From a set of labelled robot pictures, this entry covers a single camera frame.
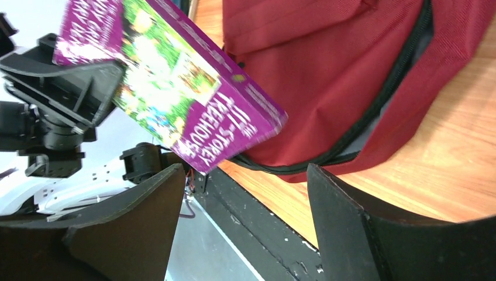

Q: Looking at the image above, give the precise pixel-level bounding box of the purple treehouse book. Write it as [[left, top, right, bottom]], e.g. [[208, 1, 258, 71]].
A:
[[53, 1, 288, 174]]

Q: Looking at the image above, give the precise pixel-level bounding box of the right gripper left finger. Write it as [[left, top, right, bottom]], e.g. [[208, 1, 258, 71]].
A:
[[63, 164, 185, 280]]

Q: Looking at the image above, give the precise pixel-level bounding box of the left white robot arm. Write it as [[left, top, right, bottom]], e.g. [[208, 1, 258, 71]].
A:
[[1, 33, 167, 221]]

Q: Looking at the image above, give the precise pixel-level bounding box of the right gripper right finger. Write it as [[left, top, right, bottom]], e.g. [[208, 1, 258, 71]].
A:
[[307, 164, 495, 280]]

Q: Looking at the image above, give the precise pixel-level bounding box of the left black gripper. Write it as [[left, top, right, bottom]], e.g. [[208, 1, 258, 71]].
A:
[[1, 33, 125, 179]]

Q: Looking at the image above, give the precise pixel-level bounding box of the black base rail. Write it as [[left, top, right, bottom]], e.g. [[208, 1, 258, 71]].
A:
[[193, 169, 325, 280]]

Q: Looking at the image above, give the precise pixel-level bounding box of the red backpack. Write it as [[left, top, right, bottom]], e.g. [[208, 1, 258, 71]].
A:
[[222, 0, 495, 183]]

